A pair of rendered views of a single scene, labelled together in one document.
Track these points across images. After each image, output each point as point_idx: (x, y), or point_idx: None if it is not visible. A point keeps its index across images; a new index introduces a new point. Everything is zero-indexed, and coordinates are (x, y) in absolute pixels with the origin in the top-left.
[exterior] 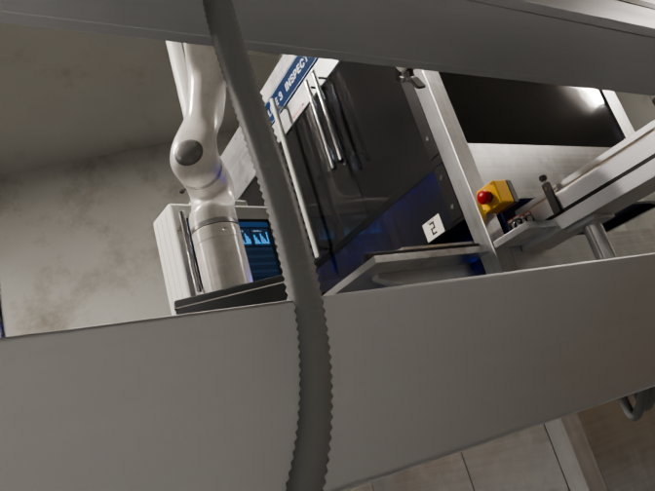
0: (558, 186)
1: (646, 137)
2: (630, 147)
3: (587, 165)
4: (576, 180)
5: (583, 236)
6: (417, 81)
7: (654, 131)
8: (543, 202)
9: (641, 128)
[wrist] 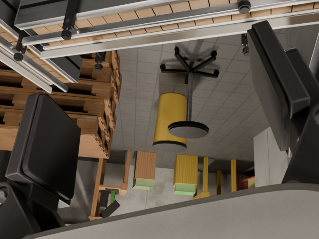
0: (236, 4)
1: (98, 8)
2: (151, 41)
3: (182, 16)
4: (231, 31)
5: (314, 42)
6: (265, 92)
7: (122, 46)
8: (299, 22)
9: (107, 31)
